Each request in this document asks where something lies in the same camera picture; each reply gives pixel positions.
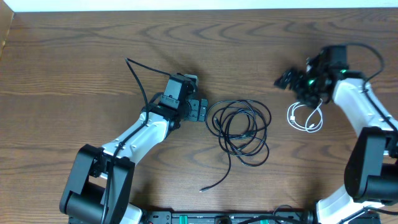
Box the light wooden side board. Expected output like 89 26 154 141
0 0 14 55

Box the black USB cable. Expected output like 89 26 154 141
199 99 272 193

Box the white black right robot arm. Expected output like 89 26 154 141
274 42 397 223

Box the white USB cable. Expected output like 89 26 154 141
286 98 324 134

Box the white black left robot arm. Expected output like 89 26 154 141
59 73 208 223

